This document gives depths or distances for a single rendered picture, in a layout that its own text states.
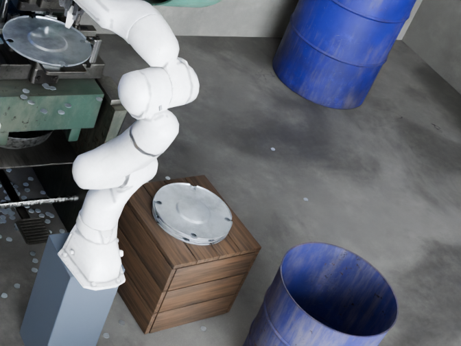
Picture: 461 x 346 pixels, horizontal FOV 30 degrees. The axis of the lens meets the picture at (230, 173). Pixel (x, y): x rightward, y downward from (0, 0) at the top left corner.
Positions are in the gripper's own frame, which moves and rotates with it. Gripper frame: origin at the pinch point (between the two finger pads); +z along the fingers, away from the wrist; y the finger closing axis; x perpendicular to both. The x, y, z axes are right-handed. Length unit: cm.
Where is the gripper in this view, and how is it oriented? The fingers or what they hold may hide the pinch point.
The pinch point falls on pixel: (70, 16)
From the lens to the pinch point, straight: 266.4
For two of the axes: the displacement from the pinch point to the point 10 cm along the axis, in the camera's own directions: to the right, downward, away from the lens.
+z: -2.8, 5.0, 8.2
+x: 3.1, -7.6, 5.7
